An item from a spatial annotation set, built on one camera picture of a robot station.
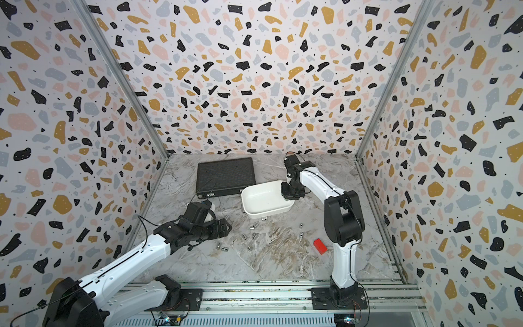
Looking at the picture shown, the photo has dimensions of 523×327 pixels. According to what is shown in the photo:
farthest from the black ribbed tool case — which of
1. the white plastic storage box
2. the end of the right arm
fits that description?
the end of the right arm

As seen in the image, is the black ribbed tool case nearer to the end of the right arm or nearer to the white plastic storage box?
the white plastic storage box

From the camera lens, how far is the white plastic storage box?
37.2 inches

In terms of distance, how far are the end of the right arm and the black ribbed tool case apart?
0.23 m

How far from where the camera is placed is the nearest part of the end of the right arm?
716mm

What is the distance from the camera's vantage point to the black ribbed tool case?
1021 mm

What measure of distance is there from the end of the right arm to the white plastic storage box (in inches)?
1.4

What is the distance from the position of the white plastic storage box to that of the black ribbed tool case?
35 mm
